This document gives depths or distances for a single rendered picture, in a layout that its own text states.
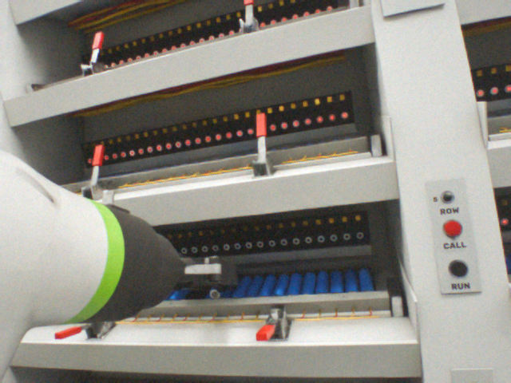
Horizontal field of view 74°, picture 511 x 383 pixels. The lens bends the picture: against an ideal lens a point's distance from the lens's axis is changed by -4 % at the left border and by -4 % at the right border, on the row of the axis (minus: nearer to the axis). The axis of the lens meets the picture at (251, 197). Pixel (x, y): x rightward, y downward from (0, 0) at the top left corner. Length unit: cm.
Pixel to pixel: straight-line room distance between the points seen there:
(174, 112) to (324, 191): 42
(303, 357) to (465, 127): 32
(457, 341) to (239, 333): 25
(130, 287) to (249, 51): 35
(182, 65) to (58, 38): 42
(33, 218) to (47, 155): 59
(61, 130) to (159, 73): 33
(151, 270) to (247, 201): 20
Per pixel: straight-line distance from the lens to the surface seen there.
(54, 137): 80
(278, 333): 46
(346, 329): 45
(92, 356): 58
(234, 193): 45
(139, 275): 28
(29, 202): 20
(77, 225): 23
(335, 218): 57
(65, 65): 89
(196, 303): 52
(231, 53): 51
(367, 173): 42
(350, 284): 51
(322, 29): 50
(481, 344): 45
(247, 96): 70
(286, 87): 68
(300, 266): 57
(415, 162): 43
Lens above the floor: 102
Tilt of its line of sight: 8 degrees up
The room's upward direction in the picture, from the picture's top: 5 degrees counter-clockwise
